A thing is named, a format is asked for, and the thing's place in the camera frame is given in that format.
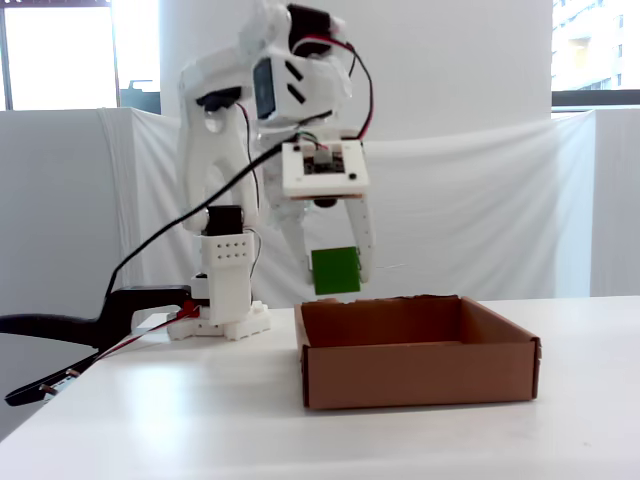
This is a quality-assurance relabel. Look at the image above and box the brown cardboard box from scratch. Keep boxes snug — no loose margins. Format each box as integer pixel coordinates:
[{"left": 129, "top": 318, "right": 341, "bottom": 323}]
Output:
[{"left": 293, "top": 293, "right": 543, "bottom": 412}]

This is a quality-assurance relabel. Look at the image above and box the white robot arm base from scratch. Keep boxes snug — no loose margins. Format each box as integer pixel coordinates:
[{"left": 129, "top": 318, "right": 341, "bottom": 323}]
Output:
[{"left": 167, "top": 232, "right": 274, "bottom": 344}]

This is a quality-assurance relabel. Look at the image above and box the black table clamp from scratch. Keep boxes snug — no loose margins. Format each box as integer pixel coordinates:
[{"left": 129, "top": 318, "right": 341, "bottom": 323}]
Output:
[{"left": 0, "top": 283, "right": 194, "bottom": 407}]

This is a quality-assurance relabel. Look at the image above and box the glass window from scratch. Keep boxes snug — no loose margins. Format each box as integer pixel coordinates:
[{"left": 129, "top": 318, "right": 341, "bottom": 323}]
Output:
[
  {"left": 551, "top": 0, "right": 640, "bottom": 109},
  {"left": 0, "top": 0, "right": 162, "bottom": 112}
]

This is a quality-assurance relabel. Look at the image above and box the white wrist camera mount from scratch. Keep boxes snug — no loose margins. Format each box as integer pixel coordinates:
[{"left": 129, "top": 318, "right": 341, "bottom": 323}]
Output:
[{"left": 280, "top": 139, "right": 372, "bottom": 210}]

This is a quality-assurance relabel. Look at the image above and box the red black servo wire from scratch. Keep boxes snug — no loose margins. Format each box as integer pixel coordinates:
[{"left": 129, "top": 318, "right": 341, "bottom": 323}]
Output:
[{"left": 292, "top": 37, "right": 376, "bottom": 142}]

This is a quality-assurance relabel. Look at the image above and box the white cloth backdrop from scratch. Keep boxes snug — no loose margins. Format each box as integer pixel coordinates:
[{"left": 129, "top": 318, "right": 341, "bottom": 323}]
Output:
[{"left": 97, "top": 107, "right": 597, "bottom": 307}]

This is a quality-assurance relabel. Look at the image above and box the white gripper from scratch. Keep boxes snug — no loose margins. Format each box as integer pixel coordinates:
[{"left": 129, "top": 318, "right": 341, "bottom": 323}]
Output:
[{"left": 258, "top": 119, "right": 376, "bottom": 287}]

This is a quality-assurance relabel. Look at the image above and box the red black power wire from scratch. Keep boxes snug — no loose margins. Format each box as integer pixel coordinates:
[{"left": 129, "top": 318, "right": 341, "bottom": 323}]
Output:
[{"left": 94, "top": 299, "right": 201, "bottom": 362}]

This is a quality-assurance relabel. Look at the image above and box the white partition panel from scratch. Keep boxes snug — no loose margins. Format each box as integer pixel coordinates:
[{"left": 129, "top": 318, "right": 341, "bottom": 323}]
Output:
[
  {"left": 0, "top": 108, "right": 126, "bottom": 321},
  {"left": 589, "top": 106, "right": 640, "bottom": 299}
]

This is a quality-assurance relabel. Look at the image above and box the black camera cable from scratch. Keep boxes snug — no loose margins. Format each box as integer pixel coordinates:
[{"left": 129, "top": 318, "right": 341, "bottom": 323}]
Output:
[{"left": 102, "top": 134, "right": 301, "bottom": 326}]

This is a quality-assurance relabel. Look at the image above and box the green cube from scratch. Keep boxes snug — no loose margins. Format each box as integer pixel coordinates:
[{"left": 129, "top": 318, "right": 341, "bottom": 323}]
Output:
[{"left": 309, "top": 245, "right": 363, "bottom": 296}]

